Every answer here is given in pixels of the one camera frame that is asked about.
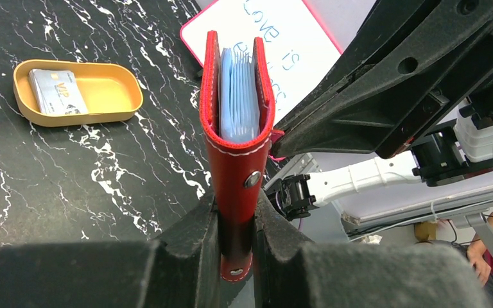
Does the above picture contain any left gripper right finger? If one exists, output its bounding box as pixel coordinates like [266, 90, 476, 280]
[253, 193, 492, 307]

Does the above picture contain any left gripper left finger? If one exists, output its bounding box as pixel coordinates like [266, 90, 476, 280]
[0, 192, 220, 307]

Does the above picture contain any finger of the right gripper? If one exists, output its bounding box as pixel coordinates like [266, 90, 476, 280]
[271, 1, 493, 158]

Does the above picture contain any red card holder wallet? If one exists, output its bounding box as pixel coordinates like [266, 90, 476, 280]
[200, 30, 276, 282]

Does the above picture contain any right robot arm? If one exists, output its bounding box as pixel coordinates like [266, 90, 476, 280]
[266, 1, 493, 220]

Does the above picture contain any white card in tray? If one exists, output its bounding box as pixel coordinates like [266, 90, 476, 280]
[28, 69, 88, 116]

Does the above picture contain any pink framed whiteboard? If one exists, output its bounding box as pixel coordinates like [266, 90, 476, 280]
[179, 0, 344, 126]

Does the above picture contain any orange oval tray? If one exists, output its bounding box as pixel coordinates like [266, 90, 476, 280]
[12, 59, 143, 127]

